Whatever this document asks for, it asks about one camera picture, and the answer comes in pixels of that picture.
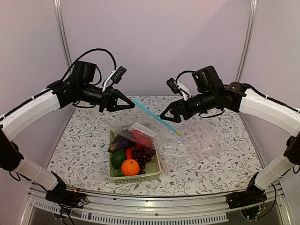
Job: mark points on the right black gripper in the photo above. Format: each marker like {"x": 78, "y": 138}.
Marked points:
{"x": 176, "y": 110}

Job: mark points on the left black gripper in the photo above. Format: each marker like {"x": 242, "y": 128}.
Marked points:
{"x": 109, "y": 99}

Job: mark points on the clear zip bag blue zipper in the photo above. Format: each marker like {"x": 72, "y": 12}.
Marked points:
{"x": 147, "y": 122}

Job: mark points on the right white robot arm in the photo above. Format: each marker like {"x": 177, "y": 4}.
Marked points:
{"x": 244, "y": 98}

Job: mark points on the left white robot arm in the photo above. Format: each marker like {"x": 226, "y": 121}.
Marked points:
{"x": 56, "y": 96}

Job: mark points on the clear bag at back corner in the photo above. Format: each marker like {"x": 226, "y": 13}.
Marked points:
{"x": 86, "y": 112}

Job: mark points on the crumpled clear plastic bag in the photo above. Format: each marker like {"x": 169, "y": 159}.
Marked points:
{"x": 197, "y": 141}

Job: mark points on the red apple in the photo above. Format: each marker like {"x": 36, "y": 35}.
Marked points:
{"x": 144, "y": 141}

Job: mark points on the purple eggplant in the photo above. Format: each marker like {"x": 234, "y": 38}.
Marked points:
{"x": 119, "y": 143}

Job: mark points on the orange carrot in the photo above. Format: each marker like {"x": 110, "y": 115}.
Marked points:
{"x": 128, "y": 153}

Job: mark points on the dark red grape bunch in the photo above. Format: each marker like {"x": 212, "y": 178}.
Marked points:
{"x": 143, "y": 155}

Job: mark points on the green pepper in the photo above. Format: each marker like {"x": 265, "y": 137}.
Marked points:
{"x": 117, "y": 158}

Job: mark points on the green plastic basket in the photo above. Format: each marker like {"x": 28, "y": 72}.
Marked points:
{"x": 152, "y": 169}

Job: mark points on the orange fruit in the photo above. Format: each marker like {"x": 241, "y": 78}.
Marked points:
{"x": 130, "y": 167}

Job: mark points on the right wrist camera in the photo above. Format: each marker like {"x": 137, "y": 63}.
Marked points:
{"x": 177, "y": 87}

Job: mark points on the front aluminium rail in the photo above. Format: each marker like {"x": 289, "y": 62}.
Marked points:
{"x": 117, "y": 209}

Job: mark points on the right aluminium frame post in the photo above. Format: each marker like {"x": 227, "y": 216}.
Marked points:
{"x": 245, "y": 20}

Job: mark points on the aluminium frame post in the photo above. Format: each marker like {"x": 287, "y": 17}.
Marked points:
{"x": 60, "y": 20}
{"x": 245, "y": 20}

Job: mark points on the left aluminium frame post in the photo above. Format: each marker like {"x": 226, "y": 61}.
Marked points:
{"x": 60, "y": 20}

